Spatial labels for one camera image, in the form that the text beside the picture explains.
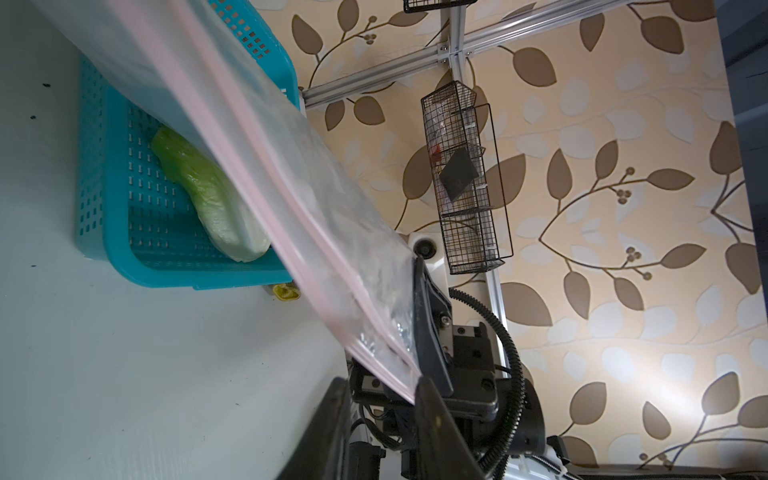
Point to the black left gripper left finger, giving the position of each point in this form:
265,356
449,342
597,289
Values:
322,450

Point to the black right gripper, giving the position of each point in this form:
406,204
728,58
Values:
467,383

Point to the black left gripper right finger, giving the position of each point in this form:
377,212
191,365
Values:
442,452

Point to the chinese cabbage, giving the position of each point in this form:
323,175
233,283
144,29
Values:
230,225

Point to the clear pink-zip dotted bag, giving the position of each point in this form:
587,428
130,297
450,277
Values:
186,67

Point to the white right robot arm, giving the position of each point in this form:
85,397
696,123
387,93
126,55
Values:
514,443

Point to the dark tool in right basket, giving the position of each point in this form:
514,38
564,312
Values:
458,173

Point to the teal plastic basket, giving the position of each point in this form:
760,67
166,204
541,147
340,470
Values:
129,213

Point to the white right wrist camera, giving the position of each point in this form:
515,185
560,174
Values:
430,247

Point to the black wire basket right wall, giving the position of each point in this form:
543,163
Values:
467,225

